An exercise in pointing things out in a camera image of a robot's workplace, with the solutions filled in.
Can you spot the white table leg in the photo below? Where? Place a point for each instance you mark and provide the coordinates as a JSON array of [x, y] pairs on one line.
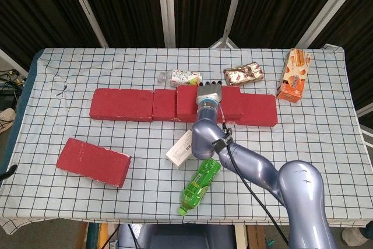
[[240, 237]]

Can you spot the red rectangular foam block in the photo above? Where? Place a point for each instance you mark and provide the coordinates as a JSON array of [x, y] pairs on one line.
[[121, 104], [259, 110], [93, 161], [164, 104], [186, 100]]

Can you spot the orange biscuit box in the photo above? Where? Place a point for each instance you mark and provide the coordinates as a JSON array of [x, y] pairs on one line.
[[293, 77]]

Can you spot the clear bottle colourful label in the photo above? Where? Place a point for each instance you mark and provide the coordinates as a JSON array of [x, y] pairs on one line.
[[185, 77]]

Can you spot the checked white tablecloth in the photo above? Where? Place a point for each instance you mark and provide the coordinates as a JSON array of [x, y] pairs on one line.
[[87, 65]]

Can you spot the white sneaker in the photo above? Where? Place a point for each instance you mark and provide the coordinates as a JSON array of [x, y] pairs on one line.
[[6, 120]]

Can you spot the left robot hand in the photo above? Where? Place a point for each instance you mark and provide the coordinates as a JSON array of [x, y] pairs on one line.
[[8, 171]]

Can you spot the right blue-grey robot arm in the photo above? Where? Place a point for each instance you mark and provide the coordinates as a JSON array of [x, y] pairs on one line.
[[303, 190]]

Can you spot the brown cardboard piece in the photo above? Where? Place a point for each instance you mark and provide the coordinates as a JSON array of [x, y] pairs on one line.
[[256, 237]]

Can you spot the dark pleated curtain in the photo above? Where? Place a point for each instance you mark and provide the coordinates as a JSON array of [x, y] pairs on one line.
[[125, 4]]

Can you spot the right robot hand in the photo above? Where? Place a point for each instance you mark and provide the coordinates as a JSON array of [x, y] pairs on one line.
[[209, 93]]

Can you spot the white barcode carton box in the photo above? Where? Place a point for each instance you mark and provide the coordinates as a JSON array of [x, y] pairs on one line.
[[179, 152]]

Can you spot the white frame post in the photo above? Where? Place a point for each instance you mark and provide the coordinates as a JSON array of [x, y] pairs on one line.
[[329, 7], [87, 10], [11, 61], [365, 112], [166, 7], [233, 7]]

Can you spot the green plastic drink bottle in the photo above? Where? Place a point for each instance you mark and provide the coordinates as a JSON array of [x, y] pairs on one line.
[[199, 186]]

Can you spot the green metal post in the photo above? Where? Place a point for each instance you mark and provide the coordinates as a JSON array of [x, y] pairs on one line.
[[94, 235]]

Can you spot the crumpled foil snack wrapper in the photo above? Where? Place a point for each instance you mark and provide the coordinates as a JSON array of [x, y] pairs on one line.
[[243, 74]]

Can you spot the blue-grey robot torso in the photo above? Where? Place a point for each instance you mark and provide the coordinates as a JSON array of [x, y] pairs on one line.
[[180, 237]]

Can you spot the wooden table leg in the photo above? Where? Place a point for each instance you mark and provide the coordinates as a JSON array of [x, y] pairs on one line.
[[82, 235]]

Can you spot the dark blue table frame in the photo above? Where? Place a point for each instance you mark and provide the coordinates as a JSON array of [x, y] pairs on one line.
[[24, 91]]

